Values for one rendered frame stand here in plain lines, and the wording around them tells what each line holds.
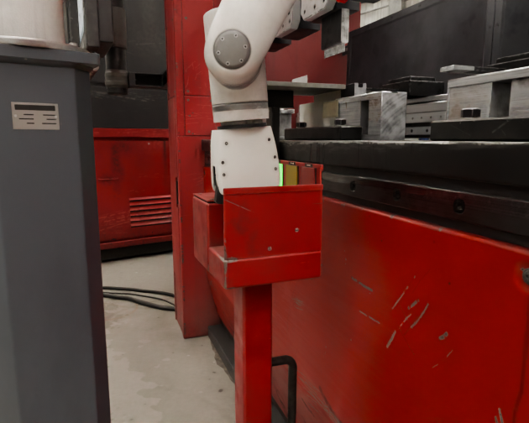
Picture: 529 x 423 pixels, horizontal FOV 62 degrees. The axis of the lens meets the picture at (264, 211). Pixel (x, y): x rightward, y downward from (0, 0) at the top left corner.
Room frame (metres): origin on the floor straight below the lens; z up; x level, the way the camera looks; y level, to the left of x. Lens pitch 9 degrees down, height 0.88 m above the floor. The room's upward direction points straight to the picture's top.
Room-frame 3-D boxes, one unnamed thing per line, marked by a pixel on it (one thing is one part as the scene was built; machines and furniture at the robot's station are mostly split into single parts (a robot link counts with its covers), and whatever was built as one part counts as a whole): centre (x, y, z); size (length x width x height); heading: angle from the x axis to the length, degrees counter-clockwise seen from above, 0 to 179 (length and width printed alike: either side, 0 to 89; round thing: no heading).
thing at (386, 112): (1.08, -0.19, 0.92); 0.39 x 0.06 x 0.10; 20
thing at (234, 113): (0.68, 0.03, 0.91); 0.09 x 0.08 x 0.03; 112
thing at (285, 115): (1.65, 0.02, 0.92); 0.50 x 0.06 x 0.10; 20
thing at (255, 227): (0.74, 0.02, 0.75); 0.20 x 0.16 x 0.18; 22
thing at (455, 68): (0.86, -0.44, 1.01); 0.26 x 0.12 x 0.05; 110
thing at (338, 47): (1.13, -0.17, 1.13); 0.10 x 0.02 x 0.10; 20
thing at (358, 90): (1.11, -0.18, 0.99); 0.20 x 0.03 x 0.03; 20
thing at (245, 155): (0.68, 0.03, 0.85); 0.10 x 0.07 x 0.11; 112
